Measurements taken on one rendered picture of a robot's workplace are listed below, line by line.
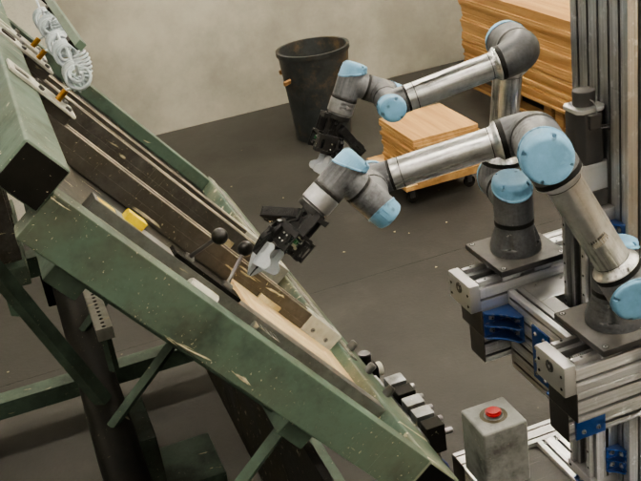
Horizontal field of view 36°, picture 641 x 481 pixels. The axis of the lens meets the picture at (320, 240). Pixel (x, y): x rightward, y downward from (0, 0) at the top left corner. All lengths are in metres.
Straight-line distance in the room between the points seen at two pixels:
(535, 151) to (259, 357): 0.73
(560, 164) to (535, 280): 0.87
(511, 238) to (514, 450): 0.71
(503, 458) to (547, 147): 0.78
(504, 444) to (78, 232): 1.17
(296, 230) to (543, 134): 0.57
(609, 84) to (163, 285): 1.29
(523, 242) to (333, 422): 0.98
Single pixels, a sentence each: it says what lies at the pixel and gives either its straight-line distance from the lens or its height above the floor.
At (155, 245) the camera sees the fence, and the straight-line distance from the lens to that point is 2.20.
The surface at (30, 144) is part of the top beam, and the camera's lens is 1.82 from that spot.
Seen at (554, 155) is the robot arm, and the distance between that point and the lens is 2.20.
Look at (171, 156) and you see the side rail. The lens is 4.13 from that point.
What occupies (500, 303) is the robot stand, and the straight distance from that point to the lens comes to 3.00.
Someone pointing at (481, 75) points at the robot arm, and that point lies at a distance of 2.78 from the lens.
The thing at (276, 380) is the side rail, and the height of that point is 1.26.
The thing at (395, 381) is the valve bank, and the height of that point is 0.77.
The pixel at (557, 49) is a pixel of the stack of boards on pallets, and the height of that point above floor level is 0.56.
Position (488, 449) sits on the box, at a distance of 2.47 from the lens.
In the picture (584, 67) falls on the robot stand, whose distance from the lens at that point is 2.73.
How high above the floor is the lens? 2.41
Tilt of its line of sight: 25 degrees down
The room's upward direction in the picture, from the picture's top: 9 degrees counter-clockwise
